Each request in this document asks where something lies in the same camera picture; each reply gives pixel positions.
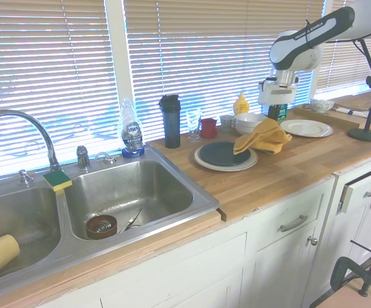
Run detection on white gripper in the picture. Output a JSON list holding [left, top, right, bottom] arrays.
[[257, 79, 298, 120]]

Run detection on yellow terry towel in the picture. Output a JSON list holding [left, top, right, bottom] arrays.
[[232, 117, 293, 157]]

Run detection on white rimmed plate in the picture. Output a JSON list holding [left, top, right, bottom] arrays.
[[279, 119, 334, 138]]

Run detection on dark blue plate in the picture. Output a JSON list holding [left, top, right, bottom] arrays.
[[199, 141, 252, 167]]

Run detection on dark plate on white plate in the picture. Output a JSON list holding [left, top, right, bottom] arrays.
[[194, 142, 259, 173]]

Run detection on green cardboard box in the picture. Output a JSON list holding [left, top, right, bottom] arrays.
[[266, 102, 289, 122]]

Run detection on yellow mustard bottle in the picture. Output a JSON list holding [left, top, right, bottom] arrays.
[[233, 92, 250, 116]]

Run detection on white patterned bowl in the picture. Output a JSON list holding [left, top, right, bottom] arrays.
[[309, 98, 336, 114]]

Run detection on wooden tray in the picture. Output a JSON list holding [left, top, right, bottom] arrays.
[[293, 101, 371, 131]]

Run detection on white rolled napkin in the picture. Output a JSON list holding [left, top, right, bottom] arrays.
[[332, 107, 371, 118]]

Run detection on red cup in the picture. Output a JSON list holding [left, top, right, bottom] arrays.
[[199, 117, 220, 139]]

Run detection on white horizontal window blind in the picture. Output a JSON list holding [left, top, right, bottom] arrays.
[[313, 0, 371, 100], [123, 0, 326, 144], [0, 0, 119, 182]]

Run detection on clear footed drinking glass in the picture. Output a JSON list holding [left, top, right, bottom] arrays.
[[185, 108, 202, 142]]

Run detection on black shaker bottle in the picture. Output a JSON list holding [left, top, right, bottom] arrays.
[[159, 94, 182, 149]]

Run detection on white ajar cabinet drawer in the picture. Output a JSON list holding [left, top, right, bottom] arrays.
[[336, 163, 371, 214]]

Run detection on clear dish soap bottle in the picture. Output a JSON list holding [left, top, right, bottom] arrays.
[[120, 98, 146, 158]]

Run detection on stainless steel double sink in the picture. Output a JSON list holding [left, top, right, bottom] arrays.
[[0, 146, 221, 304]]

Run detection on dark metal table clamp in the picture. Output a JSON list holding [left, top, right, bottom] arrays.
[[329, 239, 371, 298]]

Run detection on white kitchen base cabinet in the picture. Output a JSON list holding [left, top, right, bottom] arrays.
[[37, 150, 371, 308]]

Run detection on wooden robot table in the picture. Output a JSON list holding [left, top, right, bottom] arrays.
[[310, 278, 371, 308]]

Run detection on brown bowl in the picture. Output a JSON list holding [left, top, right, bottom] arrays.
[[85, 214, 119, 241]]

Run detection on yellow green sponge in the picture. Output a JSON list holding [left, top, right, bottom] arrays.
[[42, 171, 73, 193]]

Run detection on chrome gooseneck faucet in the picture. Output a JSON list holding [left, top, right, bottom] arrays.
[[0, 109, 62, 171]]

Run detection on chrome sink knob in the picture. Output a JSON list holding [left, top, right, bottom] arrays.
[[17, 169, 32, 186]]

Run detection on black round-base camera stand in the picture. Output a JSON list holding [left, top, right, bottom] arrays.
[[347, 37, 371, 142]]

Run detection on chrome sink sprayer ring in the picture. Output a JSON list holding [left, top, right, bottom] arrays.
[[94, 151, 116, 165]]

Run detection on chrome faucet handle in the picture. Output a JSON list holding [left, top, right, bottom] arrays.
[[76, 145, 92, 171]]

